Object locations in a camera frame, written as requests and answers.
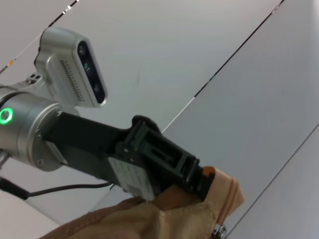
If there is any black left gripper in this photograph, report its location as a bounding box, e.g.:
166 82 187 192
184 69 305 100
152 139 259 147
44 112 175 201

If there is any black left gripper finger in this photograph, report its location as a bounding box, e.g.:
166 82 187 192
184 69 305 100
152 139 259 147
171 166 216 202
126 121 200 184

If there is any silver metal zipper slider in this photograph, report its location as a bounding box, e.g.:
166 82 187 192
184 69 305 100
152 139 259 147
211 223 228 239

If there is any khaki canvas food bag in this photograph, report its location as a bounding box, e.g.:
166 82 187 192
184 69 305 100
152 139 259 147
37 166 246 239

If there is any left gripper cable with plugs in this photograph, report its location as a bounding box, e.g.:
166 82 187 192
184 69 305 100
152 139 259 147
0 176 113 200

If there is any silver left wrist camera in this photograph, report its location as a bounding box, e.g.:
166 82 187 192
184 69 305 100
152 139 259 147
33 26 108 109

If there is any silver left camera bracket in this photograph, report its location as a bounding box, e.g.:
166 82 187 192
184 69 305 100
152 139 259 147
0 73 50 95

